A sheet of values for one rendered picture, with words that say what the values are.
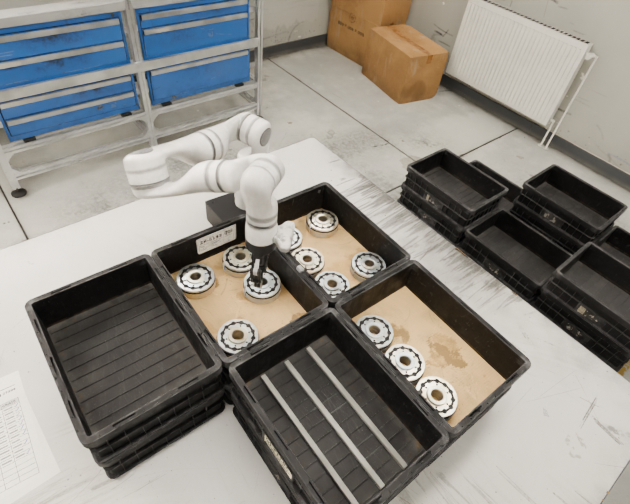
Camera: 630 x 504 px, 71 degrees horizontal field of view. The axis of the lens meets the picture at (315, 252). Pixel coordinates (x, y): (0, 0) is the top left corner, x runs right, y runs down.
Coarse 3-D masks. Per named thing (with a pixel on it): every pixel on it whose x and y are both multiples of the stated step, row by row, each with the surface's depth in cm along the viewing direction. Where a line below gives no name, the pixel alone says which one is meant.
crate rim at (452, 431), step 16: (368, 288) 116; (448, 288) 119; (336, 304) 111; (464, 304) 115; (352, 320) 108; (480, 320) 112; (496, 336) 110; (528, 368) 104; (512, 384) 103; (448, 432) 92
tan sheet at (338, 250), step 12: (300, 228) 143; (312, 240) 140; (324, 240) 140; (336, 240) 141; (348, 240) 141; (324, 252) 137; (336, 252) 137; (348, 252) 138; (336, 264) 134; (348, 264) 134; (348, 276) 131
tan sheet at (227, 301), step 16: (176, 272) 126; (224, 272) 127; (224, 288) 124; (240, 288) 124; (192, 304) 119; (208, 304) 119; (224, 304) 120; (240, 304) 120; (256, 304) 121; (272, 304) 122; (288, 304) 122; (208, 320) 116; (224, 320) 116; (256, 320) 117; (272, 320) 118; (288, 320) 118
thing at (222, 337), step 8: (232, 320) 113; (240, 320) 113; (224, 328) 112; (248, 328) 112; (256, 328) 112; (224, 336) 110; (248, 336) 110; (256, 336) 110; (224, 344) 108; (232, 344) 108; (240, 344) 108; (248, 344) 109; (232, 352) 107
